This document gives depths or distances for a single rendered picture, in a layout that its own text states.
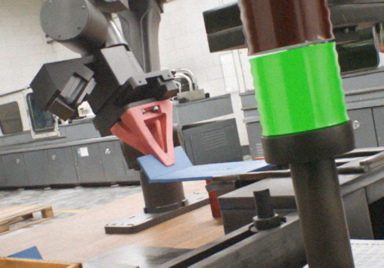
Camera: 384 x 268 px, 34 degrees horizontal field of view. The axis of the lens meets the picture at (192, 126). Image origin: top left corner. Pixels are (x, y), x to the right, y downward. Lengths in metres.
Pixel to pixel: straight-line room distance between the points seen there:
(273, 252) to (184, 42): 9.68
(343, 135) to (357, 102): 5.57
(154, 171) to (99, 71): 0.13
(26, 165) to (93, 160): 1.97
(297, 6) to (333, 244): 0.10
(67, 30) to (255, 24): 0.45
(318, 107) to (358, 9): 0.30
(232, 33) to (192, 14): 9.39
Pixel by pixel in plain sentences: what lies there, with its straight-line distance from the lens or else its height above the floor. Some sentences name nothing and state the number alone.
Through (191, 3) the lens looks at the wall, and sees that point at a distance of 9.91.
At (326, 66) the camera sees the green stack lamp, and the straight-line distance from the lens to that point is 0.26.
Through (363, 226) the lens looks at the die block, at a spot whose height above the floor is 0.95.
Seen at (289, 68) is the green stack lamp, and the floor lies 1.08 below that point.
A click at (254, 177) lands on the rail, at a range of 0.59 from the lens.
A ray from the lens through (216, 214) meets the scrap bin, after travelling 0.87.
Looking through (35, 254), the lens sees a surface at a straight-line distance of 0.68.
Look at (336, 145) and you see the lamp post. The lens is 0.26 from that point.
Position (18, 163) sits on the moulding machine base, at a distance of 10.90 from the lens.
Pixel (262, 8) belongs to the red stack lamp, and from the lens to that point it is 0.26.
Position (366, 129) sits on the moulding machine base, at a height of 0.45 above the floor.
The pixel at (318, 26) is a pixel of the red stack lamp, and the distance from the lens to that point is 0.26.
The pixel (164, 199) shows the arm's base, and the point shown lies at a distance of 0.93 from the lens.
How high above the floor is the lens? 1.07
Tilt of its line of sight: 3 degrees down
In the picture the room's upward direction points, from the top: 11 degrees counter-clockwise
